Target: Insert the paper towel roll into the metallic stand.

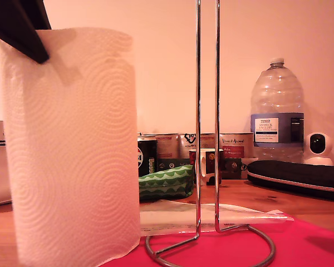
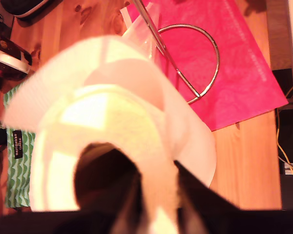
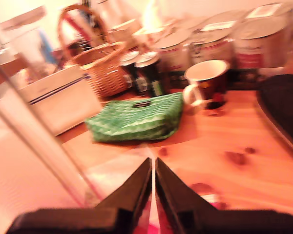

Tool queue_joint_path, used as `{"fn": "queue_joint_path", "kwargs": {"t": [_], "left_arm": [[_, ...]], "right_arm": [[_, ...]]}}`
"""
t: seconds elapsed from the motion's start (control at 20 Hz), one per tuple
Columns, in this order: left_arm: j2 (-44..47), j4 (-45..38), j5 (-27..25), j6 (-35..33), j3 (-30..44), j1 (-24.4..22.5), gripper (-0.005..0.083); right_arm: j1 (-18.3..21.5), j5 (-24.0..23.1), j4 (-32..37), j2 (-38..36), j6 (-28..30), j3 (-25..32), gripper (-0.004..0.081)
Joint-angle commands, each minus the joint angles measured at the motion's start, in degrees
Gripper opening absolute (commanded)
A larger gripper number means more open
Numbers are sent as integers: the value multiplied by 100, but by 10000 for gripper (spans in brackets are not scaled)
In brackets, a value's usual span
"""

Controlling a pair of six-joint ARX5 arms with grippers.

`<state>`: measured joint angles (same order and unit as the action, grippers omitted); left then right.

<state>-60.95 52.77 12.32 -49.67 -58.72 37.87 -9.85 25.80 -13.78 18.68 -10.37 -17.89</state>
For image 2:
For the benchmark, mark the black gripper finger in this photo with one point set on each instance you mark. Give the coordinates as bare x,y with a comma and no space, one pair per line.
122,204
200,202

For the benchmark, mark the white paper towel roll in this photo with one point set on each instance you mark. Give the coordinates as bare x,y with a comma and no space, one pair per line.
112,117

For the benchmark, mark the green wave pattern pouch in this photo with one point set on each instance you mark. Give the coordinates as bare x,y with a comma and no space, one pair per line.
19,175

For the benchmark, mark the pink paper sheet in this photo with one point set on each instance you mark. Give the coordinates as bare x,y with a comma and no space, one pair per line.
234,85

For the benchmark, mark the clear printed plastic bag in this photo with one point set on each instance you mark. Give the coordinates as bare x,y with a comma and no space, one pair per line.
139,31

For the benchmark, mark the red floral mug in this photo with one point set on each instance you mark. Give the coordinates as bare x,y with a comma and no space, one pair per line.
12,48

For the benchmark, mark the black zip case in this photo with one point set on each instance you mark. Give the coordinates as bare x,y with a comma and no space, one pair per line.
27,7

